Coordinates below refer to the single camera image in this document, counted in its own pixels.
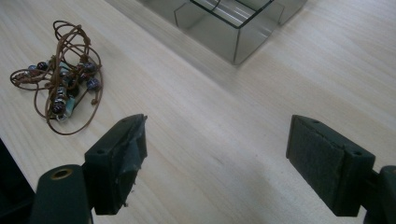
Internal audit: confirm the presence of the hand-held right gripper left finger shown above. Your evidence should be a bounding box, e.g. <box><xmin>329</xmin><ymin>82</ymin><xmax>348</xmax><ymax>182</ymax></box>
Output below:
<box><xmin>84</xmin><ymin>113</ymin><xmax>149</xmax><ymax>216</ymax></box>

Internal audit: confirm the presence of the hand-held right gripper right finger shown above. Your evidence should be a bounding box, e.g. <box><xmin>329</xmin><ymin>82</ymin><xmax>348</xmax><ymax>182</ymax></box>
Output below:
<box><xmin>285</xmin><ymin>114</ymin><xmax>376</xmax><ymax>217</ymax></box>

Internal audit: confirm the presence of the brown cord beaded necklace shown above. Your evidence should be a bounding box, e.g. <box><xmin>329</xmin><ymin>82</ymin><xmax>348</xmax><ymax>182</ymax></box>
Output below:
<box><xmin>9</xmin><ymin>20</ymin><xmax>104</xmax><ymax>136</ymax></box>

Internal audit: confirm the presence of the clear glass box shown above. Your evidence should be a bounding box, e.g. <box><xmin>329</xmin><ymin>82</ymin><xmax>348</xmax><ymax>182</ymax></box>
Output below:
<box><xmin>136</xmin><ymin>0</ymin><xmax>308</xmax><ymax>66</ymax></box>

